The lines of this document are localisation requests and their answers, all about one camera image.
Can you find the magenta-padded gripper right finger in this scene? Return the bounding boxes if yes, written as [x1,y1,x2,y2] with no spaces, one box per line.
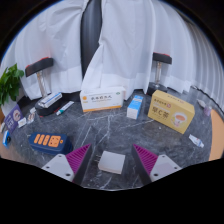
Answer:
[131,143,183,186]

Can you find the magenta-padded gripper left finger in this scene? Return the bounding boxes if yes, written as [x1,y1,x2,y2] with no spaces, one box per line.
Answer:
[41,143,94,186]

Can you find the white charger block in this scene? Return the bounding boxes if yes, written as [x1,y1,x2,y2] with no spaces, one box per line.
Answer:
[97,150,127,175]

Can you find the blue power strip orange sockets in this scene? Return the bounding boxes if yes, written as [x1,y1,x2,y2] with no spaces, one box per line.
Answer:
[28,132,74,156]

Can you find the small white blue tube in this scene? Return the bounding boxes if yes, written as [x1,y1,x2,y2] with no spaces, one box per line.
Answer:
[188,133,205,149]

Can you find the yellow tea box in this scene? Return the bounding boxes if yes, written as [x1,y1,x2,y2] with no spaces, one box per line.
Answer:
[147,89,196,135]

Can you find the pill blister pack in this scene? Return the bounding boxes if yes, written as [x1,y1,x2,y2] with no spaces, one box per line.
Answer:
[26,112,37,125]

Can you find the white ointment tube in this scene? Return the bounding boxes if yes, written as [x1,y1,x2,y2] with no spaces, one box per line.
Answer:
[55,100,75,117]

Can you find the printed white sachet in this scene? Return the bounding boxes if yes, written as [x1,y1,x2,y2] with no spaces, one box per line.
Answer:
[17,117,28,129]

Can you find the small blue white device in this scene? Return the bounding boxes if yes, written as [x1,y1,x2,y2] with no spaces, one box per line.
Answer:
[2,129,13,149]

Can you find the small blue white box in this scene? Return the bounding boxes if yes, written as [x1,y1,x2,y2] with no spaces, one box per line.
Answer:
[126,94,145,120]

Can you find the flat white blue box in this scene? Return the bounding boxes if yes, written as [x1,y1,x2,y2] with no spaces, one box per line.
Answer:
[37,92,63,109]

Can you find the purple box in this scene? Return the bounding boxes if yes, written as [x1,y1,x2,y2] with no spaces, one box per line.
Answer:
[3,103,24,135]

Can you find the white orange medicine box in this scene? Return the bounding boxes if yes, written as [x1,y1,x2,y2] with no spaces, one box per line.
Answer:
[79,86,127,113]

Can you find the green potted plant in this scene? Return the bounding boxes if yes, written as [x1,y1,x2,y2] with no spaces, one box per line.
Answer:
[0,63,26,116]

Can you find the large black dumbbell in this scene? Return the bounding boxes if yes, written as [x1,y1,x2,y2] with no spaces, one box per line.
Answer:
[24,56,64,118]

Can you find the small black dumbbell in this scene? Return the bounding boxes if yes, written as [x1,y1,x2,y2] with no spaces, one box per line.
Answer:
[146,51,173,97]

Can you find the white vertical blinds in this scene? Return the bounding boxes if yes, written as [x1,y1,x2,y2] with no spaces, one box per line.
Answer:
[186,16,224,113]

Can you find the white curtain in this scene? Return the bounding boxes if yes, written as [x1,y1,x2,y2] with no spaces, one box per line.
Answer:
[80,0,205,98]
[0,0,90,101]

